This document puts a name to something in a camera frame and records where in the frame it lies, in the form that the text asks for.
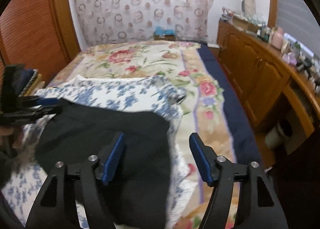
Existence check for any black printed t-shirt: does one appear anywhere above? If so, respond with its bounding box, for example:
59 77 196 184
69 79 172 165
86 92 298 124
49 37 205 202
35 99 171 228

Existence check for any person's left hand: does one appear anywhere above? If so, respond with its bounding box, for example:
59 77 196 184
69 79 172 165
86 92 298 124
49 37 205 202
0 126 15 136

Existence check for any mustard folded garment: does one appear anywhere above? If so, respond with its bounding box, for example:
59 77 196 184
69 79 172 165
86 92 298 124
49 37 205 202
24 74 44 96

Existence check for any navy blue folded garment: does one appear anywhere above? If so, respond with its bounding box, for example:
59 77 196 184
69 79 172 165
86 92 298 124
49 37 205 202
15 69 35 95

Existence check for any circle patterned folded garment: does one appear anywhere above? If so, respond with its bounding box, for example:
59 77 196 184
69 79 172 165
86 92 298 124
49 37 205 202
19 69 39 96

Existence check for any floral bed cover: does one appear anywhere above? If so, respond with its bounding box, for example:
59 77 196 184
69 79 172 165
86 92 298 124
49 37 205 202
48 41 261 228

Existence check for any blue floral white quilt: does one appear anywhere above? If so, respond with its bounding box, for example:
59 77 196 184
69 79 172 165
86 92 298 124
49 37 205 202
2 75 195 228

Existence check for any brown louvered wardrobe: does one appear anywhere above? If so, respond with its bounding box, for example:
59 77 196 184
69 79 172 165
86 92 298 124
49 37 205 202
1 0 81 86

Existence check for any wooden sideboard cabinet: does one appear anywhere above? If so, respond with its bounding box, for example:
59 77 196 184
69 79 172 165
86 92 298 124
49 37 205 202
217 21 319 153

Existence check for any cardboard box with blue cloth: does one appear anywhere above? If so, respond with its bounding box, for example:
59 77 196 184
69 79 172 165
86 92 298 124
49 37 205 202
153 26 176 41

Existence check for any circle patterned sheer curtain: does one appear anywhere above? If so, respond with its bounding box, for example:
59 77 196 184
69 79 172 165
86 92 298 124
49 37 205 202
73 0 214 46

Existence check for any small white desk fan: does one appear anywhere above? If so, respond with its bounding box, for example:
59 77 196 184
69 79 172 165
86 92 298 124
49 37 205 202
241 0 246 13

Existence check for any grey window blind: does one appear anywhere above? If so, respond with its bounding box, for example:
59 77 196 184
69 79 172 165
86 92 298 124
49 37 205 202
276 0 319 56

